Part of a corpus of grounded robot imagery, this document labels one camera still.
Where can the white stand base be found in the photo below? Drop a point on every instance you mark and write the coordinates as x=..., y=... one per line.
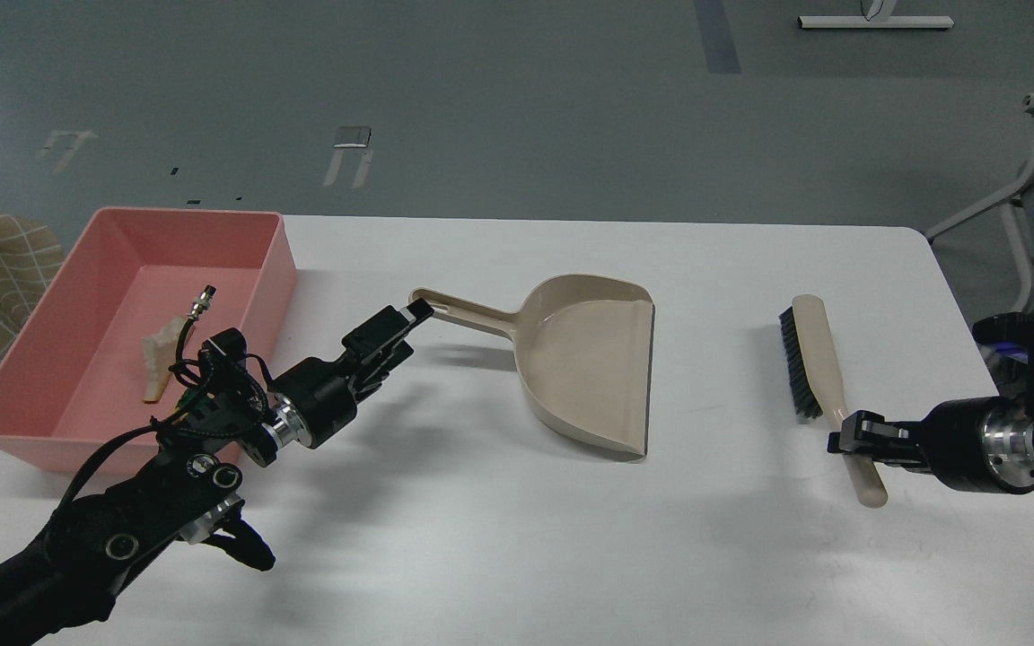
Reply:
x=879, y=22

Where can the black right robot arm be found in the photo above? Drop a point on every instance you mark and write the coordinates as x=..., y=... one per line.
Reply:
x=1011, y=335

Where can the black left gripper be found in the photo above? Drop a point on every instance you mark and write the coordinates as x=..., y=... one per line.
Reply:
x=323, y=393

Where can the beige plastic dustpan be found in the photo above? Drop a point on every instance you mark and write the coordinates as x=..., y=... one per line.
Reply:
x=583, y=349

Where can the pink plastic bin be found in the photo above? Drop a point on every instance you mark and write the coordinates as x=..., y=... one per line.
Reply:
x=75, y=376

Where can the toast bread slice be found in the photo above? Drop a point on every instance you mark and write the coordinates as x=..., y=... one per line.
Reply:
x=159, y=354

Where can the beige hand brush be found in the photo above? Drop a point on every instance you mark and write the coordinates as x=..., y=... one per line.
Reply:
x=817, y=387

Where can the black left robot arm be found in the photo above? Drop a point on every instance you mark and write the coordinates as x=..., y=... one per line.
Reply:
x=143, y=491

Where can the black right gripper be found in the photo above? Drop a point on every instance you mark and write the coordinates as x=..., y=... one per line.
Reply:
x=969, y=445

